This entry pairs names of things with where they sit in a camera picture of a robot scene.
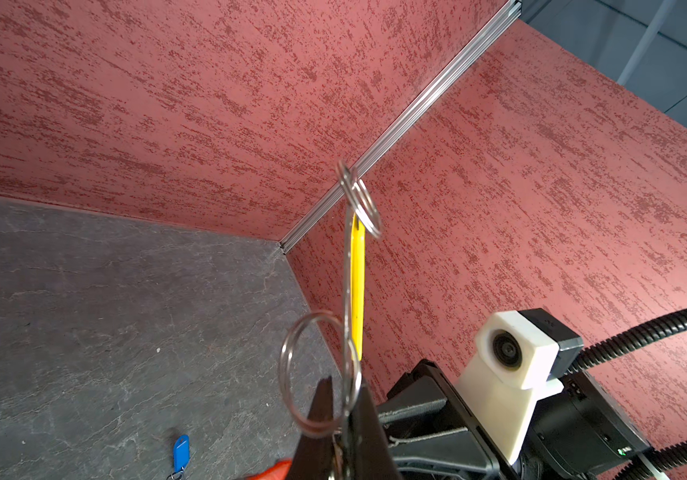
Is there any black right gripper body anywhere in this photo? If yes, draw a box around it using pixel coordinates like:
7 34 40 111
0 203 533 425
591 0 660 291
377 359 515 479

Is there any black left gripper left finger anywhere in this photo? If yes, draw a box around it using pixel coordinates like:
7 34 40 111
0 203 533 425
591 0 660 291
286 377 335 480

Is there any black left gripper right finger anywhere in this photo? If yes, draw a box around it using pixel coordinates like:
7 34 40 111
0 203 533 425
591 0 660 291
343 383 403 480

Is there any red capped key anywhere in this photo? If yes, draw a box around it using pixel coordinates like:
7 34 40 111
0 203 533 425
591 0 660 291
247 459 292 480

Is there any silver keyring with keys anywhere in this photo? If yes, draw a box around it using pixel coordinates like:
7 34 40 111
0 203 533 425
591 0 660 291
276 160 385 439

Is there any blue capped key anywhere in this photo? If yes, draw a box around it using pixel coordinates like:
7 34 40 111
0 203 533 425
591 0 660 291
167 435 191 480

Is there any yellow capped key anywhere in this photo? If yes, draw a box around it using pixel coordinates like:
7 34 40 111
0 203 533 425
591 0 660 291
349 215 365 360

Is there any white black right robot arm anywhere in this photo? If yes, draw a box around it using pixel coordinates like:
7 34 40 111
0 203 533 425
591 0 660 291
377 360 651 479

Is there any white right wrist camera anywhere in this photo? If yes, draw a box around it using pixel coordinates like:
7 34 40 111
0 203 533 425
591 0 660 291
455 308 583 465

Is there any black corrugated cable conduit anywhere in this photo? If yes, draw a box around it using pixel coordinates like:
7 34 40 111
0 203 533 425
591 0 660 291
567 304 687 480

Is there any aluminium corner post right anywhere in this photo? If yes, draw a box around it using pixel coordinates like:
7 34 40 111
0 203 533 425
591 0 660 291
280 1 521 254

